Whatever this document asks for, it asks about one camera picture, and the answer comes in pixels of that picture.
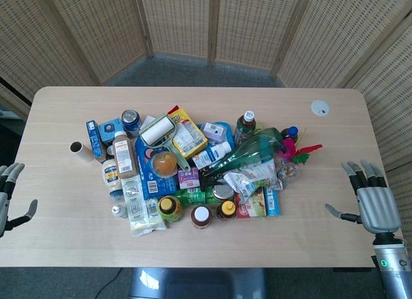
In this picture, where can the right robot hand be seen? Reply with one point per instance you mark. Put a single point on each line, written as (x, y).
(378, 209)

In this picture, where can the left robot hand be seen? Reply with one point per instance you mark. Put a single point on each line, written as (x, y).
(4, 209)

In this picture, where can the pale cardboard tube roll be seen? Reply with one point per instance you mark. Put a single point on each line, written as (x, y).
(84, 153)

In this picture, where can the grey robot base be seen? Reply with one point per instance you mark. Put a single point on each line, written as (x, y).
(199, 284)

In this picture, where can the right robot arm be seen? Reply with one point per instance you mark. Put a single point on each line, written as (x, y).
(394, 273)

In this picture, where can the small clear jar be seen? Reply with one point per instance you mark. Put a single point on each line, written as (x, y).
(287, 173)

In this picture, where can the colourful feather shuttlecock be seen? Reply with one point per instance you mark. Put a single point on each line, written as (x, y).
(291, 151)

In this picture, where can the mayonnaise squeeze bottle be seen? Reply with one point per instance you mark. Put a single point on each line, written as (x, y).
(111, 177)

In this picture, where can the narrow dark blue box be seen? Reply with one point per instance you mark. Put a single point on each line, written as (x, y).
(95, 139)

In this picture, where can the small white foil-capped bottle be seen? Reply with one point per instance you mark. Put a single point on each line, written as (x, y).
(119, 211)

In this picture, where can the white table grommet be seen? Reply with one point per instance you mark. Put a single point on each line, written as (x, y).
(320, 108)

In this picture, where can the dark bottle blue cap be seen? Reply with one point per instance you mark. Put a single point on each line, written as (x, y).
(289, 133)

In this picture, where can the red green carton box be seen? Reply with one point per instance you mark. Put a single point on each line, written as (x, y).
(252, 209)

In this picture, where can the silver foil snack bag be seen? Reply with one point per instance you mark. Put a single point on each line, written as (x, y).
(254, 180)

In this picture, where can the brown drink flat bottle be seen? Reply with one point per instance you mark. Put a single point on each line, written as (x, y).
(125, 157)

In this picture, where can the light blue box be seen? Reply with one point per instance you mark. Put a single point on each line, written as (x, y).
(109, 128)

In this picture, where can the large green plastic bottle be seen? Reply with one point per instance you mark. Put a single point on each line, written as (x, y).
(254, 151)

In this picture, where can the blue cookie box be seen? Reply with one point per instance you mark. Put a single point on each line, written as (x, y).
(145, 170)

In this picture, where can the honey bottle yellow cap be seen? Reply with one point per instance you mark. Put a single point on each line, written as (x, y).
(227, 210)

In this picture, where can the blue drink can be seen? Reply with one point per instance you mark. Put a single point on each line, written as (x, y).
(130, 120)

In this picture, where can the glass jar metal lid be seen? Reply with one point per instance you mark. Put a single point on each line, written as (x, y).
(223, 193)

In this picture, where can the tea bottle white cap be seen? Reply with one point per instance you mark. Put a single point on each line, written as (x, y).
(244, 127)

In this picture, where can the green tea bottle yellow cap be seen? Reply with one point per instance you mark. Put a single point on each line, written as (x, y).
(169, 209)

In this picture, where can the orange jelly cup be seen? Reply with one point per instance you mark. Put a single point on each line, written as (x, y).
(164, 164)

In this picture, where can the green lint roller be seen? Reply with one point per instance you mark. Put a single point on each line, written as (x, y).
(157, 130)

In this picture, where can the white lotion bottle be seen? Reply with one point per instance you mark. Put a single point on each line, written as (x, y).
(210, 156)

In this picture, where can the brown bottle white cap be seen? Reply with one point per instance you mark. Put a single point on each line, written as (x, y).
(201, 217)

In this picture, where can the small purple soap box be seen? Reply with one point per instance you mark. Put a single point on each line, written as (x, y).
(214, 131)

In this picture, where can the green crumpled package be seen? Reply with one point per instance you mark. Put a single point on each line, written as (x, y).
(194, 196)

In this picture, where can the purple pink small box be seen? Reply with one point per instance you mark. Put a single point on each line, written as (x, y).
(188, 179)

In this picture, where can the yellow snack package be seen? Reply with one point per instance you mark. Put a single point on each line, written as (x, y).
(190, 139)

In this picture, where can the woven folding screen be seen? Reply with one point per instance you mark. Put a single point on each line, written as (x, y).
(180, 25)

